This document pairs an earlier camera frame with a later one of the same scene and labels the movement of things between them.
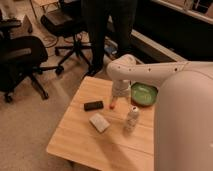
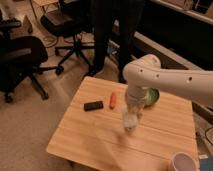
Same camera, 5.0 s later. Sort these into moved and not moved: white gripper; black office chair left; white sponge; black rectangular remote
Moved: white gripper; white sponge
Not moved: black office chair left; black rectangular remote
